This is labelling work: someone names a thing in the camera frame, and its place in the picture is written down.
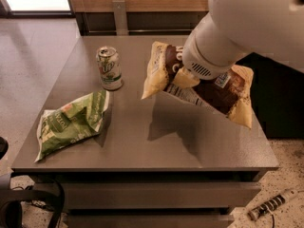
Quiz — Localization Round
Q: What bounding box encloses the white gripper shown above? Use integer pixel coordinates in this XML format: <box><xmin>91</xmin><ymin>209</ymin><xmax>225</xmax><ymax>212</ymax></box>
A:
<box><xmin>173</xmin><ymin>38</ymin><xmax>241</xmax><ymax>88</ymax></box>

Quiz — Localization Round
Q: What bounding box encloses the brown chip bag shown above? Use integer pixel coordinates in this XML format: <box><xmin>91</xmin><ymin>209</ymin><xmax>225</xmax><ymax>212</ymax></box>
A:
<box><xmin>142</xmin><ymin>41</ymin><xmax>254</xmax><ymax>129</ymax></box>

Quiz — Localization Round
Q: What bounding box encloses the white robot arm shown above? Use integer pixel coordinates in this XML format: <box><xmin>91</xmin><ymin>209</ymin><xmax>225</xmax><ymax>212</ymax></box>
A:
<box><xmin>173</xmin><ymin>0</ymin><xmax>304</xmax><ymax>88</ymax></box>

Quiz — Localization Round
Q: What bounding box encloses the green jalapeno chip bag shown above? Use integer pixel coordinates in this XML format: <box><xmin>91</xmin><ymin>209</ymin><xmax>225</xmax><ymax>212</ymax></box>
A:
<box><xmin>35</xmin><ymin>90</ymin><xmax>110</xmax><ymax>162</ymax></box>

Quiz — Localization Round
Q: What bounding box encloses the green soda can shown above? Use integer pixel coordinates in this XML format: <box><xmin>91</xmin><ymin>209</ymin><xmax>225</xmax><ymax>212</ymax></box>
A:
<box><xmin>96</xmin><ymin>46</ymin><xmax>123</xmax><ymax>90</ymax></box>

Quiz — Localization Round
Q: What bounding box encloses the grey drawer cabinet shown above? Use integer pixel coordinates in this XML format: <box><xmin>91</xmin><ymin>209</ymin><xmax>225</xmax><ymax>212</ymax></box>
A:
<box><xmin>12</xmin><ymin>36</ymin><xmax>278</xmax><ymax>228</ymax></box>

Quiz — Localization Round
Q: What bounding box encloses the white power strip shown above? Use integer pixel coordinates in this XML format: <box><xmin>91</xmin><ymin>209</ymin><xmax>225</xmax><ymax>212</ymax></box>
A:
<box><xmin>248</xmin><ymin>189</ymin><xmax>298</xmax><ymax>221</ymax></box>

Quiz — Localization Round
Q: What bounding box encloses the black chair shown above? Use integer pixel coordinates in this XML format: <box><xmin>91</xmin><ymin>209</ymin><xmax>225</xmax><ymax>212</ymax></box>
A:
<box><xmin>0</xmin><ymin>136</ymin><xmax>66</xmax><ymax>228</ymax></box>

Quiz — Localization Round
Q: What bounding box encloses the left metal wall bracket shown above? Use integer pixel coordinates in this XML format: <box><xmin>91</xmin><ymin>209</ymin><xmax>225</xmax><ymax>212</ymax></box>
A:
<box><xmin>112</xmin><ymin>0</ymin><xmax>128</xmax><ymax>36</ymax></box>

